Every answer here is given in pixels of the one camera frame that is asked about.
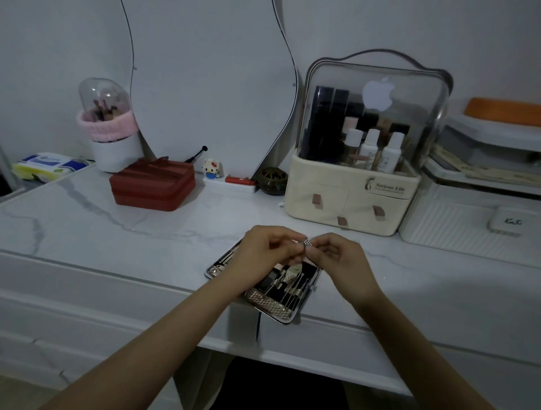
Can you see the ornate silver nail clipper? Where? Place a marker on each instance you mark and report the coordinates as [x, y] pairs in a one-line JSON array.
[[291, 274]]

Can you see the pink knitted headband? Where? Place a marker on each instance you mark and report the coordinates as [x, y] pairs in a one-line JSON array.
[[110, 129]]

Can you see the pink capped bottle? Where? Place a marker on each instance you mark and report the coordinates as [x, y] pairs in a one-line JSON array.
[[348, 124]]

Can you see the blue yellow tissue packet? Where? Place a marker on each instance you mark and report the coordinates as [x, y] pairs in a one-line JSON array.
[[46, 167]]

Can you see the clear bottle white cap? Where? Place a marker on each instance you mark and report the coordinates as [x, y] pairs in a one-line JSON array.
[[351, 143]]

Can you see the person's left hand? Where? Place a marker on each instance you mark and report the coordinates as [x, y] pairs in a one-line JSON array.
[[262, 253]]

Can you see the white mirror base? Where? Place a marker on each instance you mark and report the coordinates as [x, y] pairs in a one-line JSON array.
[[230, 188]]

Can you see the person's right forearm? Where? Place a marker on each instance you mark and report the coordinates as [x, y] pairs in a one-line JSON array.
[[410, 363]]

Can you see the white brush holder clear dome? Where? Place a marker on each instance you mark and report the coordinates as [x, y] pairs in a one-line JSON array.
[[118, 156]]

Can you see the person's left forearm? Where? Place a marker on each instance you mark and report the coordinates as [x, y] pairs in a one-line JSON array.
[[148, 359]]

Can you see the cream cosmetic organizer clear lid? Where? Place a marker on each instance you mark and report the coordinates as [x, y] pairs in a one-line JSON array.
[[329, 202]]

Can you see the slim white lotion bottle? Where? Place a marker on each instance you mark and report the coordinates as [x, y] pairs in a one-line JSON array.
[[368, 148]]

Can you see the dark round incense burner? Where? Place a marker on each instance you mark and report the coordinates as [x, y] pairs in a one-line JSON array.
[[272, 181]]

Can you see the orange cloth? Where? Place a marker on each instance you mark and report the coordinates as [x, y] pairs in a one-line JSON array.
[[503, 110]]

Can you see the grey framed panel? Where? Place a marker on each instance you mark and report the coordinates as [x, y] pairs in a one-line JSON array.
[[5, 164]]

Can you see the person's right hand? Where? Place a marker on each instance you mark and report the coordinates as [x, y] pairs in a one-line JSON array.
[[346, 270]]

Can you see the white cat figurine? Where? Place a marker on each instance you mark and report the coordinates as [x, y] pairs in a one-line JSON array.
[[211, 169]]

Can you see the red jewelry box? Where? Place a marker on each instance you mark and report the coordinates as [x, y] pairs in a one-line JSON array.
[[152, 186]]

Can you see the heart-shaped white mirror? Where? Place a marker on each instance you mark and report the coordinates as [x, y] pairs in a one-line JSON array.
[[211, 84]]

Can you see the bunch of makeup brushes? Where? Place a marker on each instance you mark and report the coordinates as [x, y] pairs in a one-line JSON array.
[[105, 110]]

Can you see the wide white lotion bottle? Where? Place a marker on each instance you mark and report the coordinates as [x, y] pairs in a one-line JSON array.
[[389, 154]]

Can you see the white ribbed storage box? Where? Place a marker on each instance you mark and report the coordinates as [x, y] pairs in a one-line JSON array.
[[448, 224]]

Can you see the black ball-tipped stick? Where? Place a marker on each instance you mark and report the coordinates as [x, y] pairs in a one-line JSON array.
[[198, 153]]

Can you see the manicure set case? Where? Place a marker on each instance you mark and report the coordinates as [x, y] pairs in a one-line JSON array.
[[270, 306]]

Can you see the small white case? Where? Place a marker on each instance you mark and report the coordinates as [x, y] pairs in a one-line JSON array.
[[511, 220]]

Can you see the white stacked tray organizer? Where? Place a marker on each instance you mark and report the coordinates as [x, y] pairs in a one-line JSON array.
[[482, 135]]

